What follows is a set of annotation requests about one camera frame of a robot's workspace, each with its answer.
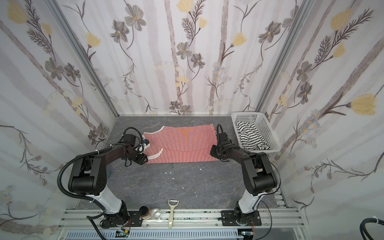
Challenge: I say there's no red white striped tank top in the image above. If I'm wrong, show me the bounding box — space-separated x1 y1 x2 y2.
143 124 218 164

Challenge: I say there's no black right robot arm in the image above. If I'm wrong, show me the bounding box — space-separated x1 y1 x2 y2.
210 145 278 226

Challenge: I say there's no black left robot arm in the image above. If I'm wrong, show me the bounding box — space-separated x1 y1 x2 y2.
68 144 148 228

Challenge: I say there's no black white striped tank top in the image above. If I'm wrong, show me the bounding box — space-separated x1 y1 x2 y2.
236 122 271 151

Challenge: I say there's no white plastic laundry basket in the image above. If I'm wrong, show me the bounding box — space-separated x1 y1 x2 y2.
231 112 281 154

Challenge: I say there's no clear glass cup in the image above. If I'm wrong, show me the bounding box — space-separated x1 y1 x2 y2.
151 208 162 221

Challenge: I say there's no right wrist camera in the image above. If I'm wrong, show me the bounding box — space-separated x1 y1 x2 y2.
217 132 232 148

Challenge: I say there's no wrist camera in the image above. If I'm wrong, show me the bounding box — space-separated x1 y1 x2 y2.
217 132 232 148
119 134 150 152

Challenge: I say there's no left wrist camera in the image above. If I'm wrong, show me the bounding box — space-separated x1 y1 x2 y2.
119 134 150 152

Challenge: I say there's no cream handled peeler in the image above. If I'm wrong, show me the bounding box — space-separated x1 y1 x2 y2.
168 199 180 229

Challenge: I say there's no black corrugated cable conduit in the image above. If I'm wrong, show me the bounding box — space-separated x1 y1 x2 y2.
56 149 107 240

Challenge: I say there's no white slotted cable duct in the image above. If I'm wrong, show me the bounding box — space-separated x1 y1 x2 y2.
64 229 241 240

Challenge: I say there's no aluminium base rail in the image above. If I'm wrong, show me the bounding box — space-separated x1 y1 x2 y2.
56 208 307 240

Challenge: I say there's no black cable bundle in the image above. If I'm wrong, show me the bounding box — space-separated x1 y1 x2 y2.
359 216 384 240

